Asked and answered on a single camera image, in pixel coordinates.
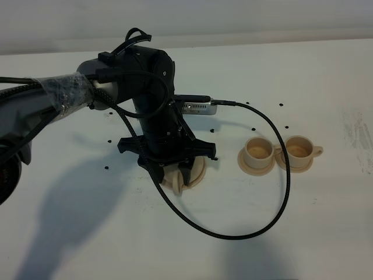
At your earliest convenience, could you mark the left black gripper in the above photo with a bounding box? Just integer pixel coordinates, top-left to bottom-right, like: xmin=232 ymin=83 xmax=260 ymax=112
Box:
xmin=118 ymin=128 xmax=216 ymax=186

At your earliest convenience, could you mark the beige ceramic teapot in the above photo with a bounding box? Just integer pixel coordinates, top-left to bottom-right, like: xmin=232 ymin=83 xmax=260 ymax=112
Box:
xmin=161 ymin=165 xmax=195 ymax=196

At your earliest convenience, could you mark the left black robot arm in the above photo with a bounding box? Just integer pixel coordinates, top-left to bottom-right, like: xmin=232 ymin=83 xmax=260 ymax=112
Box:
xmin=1 ymin=28 xmax=217 ymax=201

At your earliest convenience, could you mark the beige teapot saucer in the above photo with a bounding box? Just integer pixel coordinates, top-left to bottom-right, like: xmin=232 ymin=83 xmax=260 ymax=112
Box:
xmin=161 ymin=156 xmax=207 ymax=190

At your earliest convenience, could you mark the left beige cup saucer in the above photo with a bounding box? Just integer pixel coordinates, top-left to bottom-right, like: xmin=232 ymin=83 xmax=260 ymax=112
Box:
xmin=237 ymin=149 xmax=275 ymax=176

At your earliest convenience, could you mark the beige cup saucer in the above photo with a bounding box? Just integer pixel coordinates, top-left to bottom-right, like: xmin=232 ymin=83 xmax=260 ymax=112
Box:
xmin=275 ymin=154 xmax=314 ymax=173
xmin=237 ymin=149 xmax=275 ymax=176

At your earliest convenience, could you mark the left beige teacup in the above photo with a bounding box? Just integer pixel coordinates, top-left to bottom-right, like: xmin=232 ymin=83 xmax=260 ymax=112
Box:
xmin=243 ymin=137 xmax=282 ymax=170

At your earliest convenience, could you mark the beige teacup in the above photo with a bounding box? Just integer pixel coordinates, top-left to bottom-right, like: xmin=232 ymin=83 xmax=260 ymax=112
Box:
xmin=243 ymin=137 xmax=282 ymax=170
xmin=285 ymin=135 xmax=323 ymax=167

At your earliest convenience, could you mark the right beige cup saucer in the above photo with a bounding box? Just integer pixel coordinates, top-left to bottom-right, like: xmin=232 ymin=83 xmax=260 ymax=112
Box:
xmin=275 ymin=154 xmax=314 ymax=173

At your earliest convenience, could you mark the right beige teacup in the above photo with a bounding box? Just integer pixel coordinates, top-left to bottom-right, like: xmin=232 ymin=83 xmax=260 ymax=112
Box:
xmin=285 ymin=135 xmax=323 ymax=167

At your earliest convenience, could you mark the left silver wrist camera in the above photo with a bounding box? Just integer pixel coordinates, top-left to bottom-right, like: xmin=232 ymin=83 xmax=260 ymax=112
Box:
xmin=174 ymin=94 xmax=217 ymax=116

